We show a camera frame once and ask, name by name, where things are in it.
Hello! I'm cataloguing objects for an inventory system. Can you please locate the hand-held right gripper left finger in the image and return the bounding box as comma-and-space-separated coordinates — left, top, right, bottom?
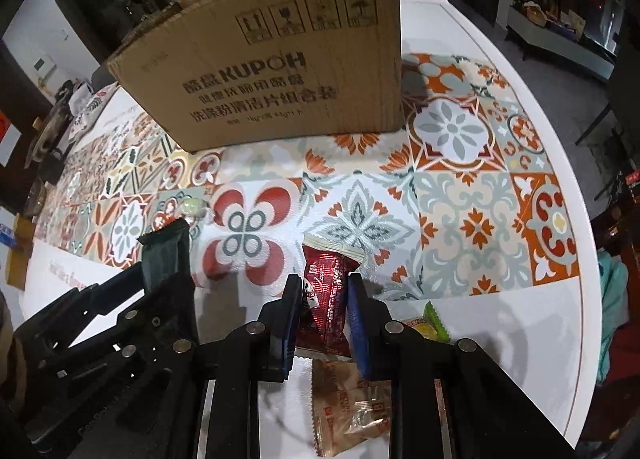
150, 275, 306, 459

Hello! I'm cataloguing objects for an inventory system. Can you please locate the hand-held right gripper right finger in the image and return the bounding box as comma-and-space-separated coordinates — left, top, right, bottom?
345, 273, 566, 459

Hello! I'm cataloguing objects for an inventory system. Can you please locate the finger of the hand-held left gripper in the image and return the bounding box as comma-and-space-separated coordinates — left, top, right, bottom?
115, 274, 201, 355
15, 261, 151, 340

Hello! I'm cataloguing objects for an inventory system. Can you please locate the red snack packet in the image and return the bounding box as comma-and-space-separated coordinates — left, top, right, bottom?
301, 233, 365, 357

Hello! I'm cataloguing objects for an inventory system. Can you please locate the dark green snack packet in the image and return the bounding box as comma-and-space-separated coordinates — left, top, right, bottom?
136, 218, 193, 292

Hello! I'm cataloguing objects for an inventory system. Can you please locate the brown cardboard box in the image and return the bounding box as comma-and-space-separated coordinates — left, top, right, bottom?
106, 0, 407, 152

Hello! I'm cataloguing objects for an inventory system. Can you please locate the person's left hand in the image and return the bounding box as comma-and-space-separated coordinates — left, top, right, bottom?
0, 294, 26, 420

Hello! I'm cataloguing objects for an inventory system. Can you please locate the pale pink snack packet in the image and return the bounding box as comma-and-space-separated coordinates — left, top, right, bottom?
257, 345, 317, 459

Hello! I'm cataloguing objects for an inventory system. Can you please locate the yellow green candy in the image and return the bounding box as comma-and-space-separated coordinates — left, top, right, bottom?
400, 300, 453, 342

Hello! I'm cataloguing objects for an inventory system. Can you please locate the orange brown pastry packet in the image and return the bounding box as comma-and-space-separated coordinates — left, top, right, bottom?
310, 356, 396, 457

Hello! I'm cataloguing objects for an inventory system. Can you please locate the small green candy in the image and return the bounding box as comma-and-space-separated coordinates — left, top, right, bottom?
177, 196, 211, 220

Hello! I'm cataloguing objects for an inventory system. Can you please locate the glass bowl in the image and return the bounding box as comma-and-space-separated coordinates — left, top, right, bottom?
22, 179, 48, 217

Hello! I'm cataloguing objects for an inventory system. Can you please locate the patterned tile print tablecloth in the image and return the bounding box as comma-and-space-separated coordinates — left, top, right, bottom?
5, 0, 596, 459

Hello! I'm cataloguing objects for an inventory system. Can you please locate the black stove base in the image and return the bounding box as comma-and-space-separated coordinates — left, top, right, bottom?
37, 149, 68, 185

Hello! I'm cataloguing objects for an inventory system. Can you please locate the metal hot pot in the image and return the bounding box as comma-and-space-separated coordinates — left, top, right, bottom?
30, 104, 76, 160

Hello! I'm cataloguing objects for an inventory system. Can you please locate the floral fabric tissue pouch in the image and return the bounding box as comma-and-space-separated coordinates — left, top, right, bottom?
67, 86, 118, 140

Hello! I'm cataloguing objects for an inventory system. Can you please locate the teal cloth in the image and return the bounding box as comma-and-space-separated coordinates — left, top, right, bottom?
595, 249, 631, 385

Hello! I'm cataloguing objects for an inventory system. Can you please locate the dark dining chair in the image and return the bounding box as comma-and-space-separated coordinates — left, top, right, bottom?
575, 64, 626, 150

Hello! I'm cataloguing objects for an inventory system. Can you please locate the white low sideboard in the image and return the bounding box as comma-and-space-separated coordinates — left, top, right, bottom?
506, 0, 618, 85

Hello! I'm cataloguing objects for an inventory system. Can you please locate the red paper wall poster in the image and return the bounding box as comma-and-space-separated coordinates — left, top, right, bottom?
0, 112, 21, 165

